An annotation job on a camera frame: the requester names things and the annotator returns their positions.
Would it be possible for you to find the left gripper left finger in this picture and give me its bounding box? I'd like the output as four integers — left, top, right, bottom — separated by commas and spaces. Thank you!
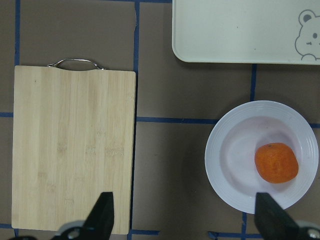
83, 192, 115, 240

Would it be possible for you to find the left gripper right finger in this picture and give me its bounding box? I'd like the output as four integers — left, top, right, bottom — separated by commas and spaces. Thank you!
254, 192, 299, 240

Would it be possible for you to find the orange mandarin fruit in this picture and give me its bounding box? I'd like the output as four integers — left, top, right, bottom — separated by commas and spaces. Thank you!
254, 142, 299, 184

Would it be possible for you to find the white round plate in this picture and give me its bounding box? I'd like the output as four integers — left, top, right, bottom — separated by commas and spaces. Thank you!
204, 100, 319, 214

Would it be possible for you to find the cream bear-print tray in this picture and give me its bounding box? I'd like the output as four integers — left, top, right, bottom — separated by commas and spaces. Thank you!
172, 0, 320, 65

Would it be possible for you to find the bamboo cutting board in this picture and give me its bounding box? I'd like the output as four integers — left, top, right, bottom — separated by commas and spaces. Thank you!
11, 65, 136, 235

